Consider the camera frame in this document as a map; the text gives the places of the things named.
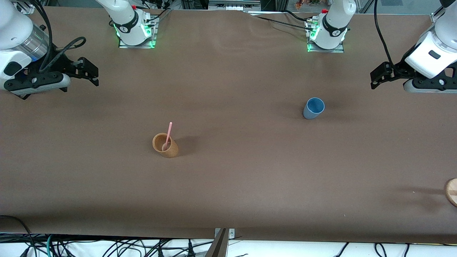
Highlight black cable on table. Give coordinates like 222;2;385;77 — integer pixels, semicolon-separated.
254;16;315;32
281;10;312;21

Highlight pink straw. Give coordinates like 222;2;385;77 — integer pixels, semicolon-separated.
163;122;173;150

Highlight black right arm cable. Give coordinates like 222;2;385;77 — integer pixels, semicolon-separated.
21;0;87;74

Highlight colourful background object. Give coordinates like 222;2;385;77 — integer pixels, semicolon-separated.
294;0;322;10

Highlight blue plastic cup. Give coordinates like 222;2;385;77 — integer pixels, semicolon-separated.
303;97;325;120

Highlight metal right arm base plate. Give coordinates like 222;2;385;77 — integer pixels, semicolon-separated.
118;16;158;49

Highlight brown table cover sheet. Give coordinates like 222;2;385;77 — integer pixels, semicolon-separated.
0;6;457;244

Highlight brown wooden cup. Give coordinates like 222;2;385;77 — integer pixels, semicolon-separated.
152;133;179;158

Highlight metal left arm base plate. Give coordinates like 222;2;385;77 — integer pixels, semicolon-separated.
306;18;345;54

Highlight round wooden disc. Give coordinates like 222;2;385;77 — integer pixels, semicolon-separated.
444;178;457;208

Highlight aluminium frame rail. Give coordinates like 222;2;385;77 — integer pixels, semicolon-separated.
208;0;262;11

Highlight small metal edge bracket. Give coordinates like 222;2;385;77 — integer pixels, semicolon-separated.
214;228;236;240

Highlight dark camera stand pole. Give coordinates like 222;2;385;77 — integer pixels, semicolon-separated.
205;228;229;257

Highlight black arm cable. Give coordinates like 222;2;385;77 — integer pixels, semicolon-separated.
374;0;396;69
21;0;87;74

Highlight green floor cable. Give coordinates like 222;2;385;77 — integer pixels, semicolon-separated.
44;235;55;257

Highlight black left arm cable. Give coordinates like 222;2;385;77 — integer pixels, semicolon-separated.
374;0;396;69

